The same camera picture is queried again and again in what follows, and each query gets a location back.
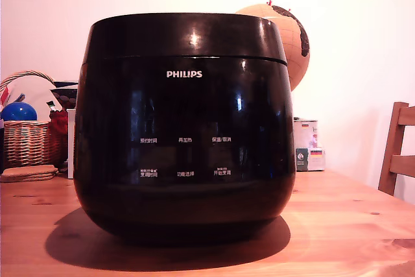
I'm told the black rice cooker lid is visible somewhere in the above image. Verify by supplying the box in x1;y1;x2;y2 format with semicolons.
82;12;289;66

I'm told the black Philips rice cooker body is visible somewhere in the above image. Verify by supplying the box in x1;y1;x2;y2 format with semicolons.
73;55;297;236

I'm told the white carton with picture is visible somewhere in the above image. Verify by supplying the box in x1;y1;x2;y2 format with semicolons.
293;117;320;149

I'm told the dark green small box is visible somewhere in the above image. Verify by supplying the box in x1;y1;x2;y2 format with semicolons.
295;147;309;172

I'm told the white box with German flag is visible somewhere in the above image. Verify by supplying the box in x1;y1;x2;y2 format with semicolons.
307;146;326;171

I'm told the cork globe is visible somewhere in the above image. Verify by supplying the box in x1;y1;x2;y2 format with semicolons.
234;0;311;92

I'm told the tall white box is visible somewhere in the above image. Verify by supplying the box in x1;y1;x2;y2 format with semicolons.
67;108;77;180

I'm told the dark patterned bowl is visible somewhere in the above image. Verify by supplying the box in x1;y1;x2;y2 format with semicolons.
50;81;79;110

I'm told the red knitted cloth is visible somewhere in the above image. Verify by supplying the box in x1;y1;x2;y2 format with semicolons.
49;111;69;139

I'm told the stack of cork coasters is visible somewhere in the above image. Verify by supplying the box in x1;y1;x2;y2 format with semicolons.
0;164;60;184

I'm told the blue ball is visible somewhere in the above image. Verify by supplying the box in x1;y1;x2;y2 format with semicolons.
0;101;39;122

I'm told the wooden chair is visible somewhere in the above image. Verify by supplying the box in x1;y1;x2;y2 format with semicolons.
378;101;415;197

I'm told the wicker basket with handle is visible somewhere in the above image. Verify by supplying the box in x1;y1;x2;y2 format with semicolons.
0;69;67;169

